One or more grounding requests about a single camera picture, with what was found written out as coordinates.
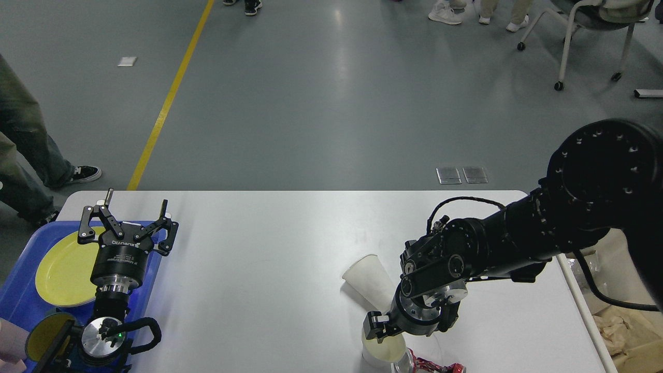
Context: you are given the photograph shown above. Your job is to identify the pink mug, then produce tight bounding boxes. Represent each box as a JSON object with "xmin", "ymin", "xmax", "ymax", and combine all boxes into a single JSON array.
[{"xmin": 1, "ymin": 318, "xmax": 29, "ymax": 372}]

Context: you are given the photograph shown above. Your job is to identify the blue plastic tray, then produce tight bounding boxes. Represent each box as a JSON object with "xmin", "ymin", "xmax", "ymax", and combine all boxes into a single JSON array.
[{"xmin": 0, "ymin": 221, "xmax": 167, "ymax": 373}]

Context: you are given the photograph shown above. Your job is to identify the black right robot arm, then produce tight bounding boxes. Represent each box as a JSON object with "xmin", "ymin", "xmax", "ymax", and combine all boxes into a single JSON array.
[{"xmin": 363, "ymin": 119, "xmax": 662, "ymax": 342}]

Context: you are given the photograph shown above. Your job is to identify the yellow plate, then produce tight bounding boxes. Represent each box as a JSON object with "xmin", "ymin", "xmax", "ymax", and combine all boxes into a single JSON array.
[{"xmin": 35, "ymin": 232, "xmax": 99, "ymax": 293}]

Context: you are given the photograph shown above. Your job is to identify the brown paper bag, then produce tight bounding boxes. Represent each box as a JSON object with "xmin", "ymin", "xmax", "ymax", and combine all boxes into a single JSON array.
[{"xmin": 611, "ymin": 311, "xmax": 662, "ymax": 372}]

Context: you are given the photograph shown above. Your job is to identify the floor socket plate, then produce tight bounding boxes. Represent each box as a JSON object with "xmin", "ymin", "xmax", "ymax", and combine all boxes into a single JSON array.
[
  {"xmin": 462, "ymin": 167, "xmax": 489, "ymax": 184},
  {"xmin": 436, "ymin": 167, "xmax": 463, "ymax": 185}
]

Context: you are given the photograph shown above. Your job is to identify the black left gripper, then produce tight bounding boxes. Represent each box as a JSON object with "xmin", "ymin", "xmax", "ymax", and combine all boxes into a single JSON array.
[{"xmin": 77, "ymin": 188, "xmax": 178, "ymax": 293}]

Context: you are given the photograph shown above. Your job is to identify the left floor socket plate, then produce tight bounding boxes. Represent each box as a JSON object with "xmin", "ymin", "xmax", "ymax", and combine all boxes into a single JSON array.
[{"xmin": 436, "ymin": 167, "xmax": 463, "ymax": 185}]

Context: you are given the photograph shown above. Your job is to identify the office chair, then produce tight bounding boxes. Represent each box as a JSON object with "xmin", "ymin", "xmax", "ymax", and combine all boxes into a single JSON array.
[{"xmin": 517, "ymin": 0, "xmax": 656, "ymax": 92}]

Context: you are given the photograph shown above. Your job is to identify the person in beige trousers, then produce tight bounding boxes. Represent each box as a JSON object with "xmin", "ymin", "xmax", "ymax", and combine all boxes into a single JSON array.
[{"xmin": 478, "ymin": 0, "xmax": 534, "ymax": 33}]

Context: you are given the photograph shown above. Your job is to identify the white bar on floor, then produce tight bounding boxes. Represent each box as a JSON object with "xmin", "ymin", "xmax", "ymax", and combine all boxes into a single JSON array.
[{"xmin": 633, "ymin": 88, "xmax": 663, "ymax": 99}]

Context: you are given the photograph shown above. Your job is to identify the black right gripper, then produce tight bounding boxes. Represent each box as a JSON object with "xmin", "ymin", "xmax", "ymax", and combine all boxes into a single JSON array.
[{"xmin": 362, "ymin": 282, "xmax": 467, "ymax": 344}]

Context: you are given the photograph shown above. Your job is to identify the brown paper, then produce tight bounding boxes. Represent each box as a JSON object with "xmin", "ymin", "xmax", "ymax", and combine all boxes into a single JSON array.
[{"xmin": 593, "ymin": 306, "xmax": 658, "ymax": 356}]

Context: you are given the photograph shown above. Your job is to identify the white paper cup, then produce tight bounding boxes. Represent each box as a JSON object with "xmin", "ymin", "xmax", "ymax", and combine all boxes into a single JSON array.
[
  {"xmin": 361, "ymin": 328, "xmax": 407, "ymax": 370},
  {"xmin": 341, "ymin": 253, "xmax": 396, "ymax": 313}
]

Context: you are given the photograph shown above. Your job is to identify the person in black coat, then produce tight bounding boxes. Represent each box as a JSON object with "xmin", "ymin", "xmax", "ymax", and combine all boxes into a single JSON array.
[{"xmin": 222, "ymin": 0, "xmax": 263, "ymax": 17}]

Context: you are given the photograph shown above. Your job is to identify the white paper on floor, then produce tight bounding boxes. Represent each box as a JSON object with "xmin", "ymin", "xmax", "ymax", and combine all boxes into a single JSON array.
[{"xmin": 118, "ymin": 56, "xmax": 138, "ymax": 67}]

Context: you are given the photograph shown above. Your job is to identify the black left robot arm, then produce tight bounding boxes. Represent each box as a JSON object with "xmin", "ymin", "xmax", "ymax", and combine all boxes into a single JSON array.
[{"xmin": 24, "ymin": 189, "xmax": 179, "ymax": 372}]

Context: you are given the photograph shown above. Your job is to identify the beige plastic bin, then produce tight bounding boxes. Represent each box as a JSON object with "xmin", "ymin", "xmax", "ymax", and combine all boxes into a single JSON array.
[{"xmin": 557, "ymin": 229, "xmax": 653, "ymax": 372}]

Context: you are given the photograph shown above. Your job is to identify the person in white sneakers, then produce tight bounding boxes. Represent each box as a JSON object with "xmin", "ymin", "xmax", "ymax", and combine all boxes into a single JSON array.
[{"xmin": 428, "ymin": 1, "xmax": 467, "ymax": 25}]

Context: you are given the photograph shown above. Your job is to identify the right floor socket plate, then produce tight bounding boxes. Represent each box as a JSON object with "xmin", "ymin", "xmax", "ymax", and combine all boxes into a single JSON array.
[{"xmin": 462, "ymin": 167, "xmax": 489, "ymax": 184}]

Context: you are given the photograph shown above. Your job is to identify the person in jeans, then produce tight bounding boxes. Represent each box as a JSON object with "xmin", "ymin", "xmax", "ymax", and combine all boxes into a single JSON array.
[{"xmin": 1, "ymin": 58, "xmax": 102, "ymax": 227}]

